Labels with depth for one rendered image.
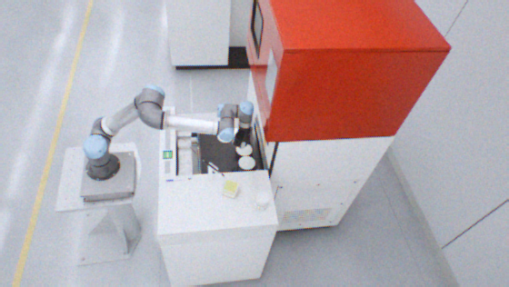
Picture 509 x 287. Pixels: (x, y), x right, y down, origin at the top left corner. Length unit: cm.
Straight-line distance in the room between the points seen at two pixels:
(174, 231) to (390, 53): 131
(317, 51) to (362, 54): 20
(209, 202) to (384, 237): 175
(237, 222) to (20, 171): 222
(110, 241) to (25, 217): 70
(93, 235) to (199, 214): 130
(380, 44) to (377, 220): 196
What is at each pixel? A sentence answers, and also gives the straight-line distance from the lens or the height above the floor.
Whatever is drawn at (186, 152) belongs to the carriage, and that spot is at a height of 88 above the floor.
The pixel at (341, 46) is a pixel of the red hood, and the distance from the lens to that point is 152.
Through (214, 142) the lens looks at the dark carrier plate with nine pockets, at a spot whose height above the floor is 90.
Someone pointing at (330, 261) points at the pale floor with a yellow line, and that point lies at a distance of 295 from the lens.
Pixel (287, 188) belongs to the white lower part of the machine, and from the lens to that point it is 227.
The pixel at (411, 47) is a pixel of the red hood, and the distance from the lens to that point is 166.
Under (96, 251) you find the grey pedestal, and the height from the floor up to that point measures 1.
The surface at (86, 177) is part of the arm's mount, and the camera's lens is 220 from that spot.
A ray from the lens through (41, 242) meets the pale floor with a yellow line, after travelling 313.
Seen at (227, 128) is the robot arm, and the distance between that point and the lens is 174.
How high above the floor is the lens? 264
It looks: 51 degrees down
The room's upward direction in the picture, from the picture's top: 9 degrees clockwise
